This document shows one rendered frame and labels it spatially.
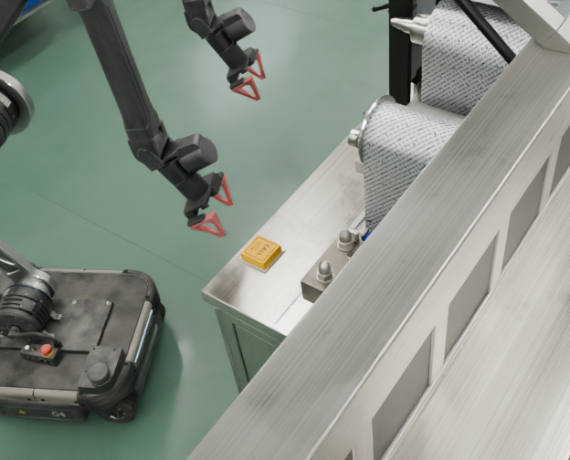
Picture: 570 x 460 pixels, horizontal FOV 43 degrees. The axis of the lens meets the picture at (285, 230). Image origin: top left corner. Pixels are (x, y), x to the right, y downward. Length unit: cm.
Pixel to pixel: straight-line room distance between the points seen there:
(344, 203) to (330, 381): 124
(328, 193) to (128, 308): 101
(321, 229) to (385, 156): 41
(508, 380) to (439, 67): 83
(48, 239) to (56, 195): 28
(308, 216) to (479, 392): 102
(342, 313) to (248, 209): 251
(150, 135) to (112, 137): 228
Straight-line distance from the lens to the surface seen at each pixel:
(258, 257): 168
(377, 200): 149
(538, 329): 91
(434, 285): 66
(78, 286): 271
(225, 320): 170
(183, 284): 291
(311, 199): 183
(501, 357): 88
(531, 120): 84
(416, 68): 177
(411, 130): 137
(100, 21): 133
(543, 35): 95
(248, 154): 341
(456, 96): 156
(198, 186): 153
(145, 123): 143
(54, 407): 252
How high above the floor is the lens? 216
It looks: 46 degrees down
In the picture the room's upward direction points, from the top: 9 degrees counter-clockwise
